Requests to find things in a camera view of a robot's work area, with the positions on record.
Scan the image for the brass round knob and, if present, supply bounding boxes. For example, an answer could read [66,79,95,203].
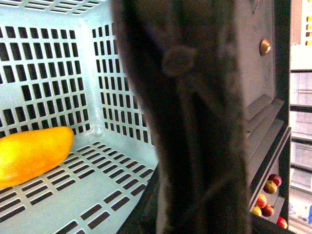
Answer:
[259,39,272,56]

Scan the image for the red apple on shelf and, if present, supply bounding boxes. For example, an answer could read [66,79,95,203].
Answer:
[268,174,282,187]

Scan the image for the yellow mango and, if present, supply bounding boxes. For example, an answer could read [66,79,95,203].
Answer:
[0,127,74,189]

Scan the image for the light blue plastic basket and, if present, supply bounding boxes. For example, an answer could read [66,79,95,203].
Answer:
[0,0,157,234]

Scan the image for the brown basket handle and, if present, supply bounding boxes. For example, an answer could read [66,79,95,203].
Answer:
[112,0,251,234]

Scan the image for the red yellow apple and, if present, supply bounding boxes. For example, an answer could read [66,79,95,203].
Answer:
[263,180,277,194]

